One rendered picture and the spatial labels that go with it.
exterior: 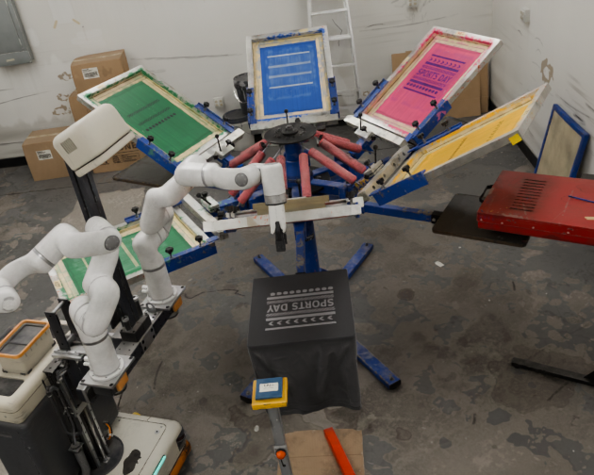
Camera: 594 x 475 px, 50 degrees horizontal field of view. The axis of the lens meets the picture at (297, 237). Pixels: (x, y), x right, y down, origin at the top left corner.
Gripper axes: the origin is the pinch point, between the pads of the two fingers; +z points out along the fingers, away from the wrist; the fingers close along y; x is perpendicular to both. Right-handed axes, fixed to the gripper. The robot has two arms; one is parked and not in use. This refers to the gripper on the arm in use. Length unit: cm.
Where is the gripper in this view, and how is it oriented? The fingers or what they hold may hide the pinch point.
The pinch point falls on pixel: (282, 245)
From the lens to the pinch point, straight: 220.3
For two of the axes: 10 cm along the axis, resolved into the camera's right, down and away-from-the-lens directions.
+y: -0.3, 2.5, -9.7
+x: 9.9, -1.1, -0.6
